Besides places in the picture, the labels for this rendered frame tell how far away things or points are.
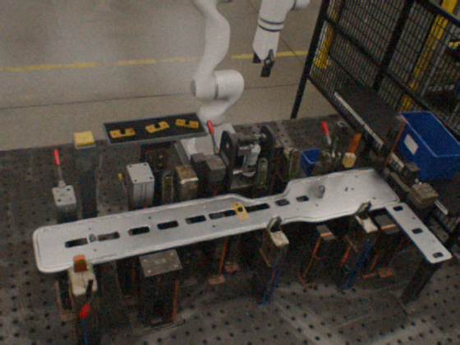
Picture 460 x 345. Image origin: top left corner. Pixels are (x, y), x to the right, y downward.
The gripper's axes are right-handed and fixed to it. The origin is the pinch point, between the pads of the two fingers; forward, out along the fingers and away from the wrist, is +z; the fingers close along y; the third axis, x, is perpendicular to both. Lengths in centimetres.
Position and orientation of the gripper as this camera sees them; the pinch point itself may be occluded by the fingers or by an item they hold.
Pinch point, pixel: (260, 67)
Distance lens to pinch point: 175.7
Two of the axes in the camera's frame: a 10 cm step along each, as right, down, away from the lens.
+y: 2.7, 6.7, -6.9
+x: 9.5, -0.7, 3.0
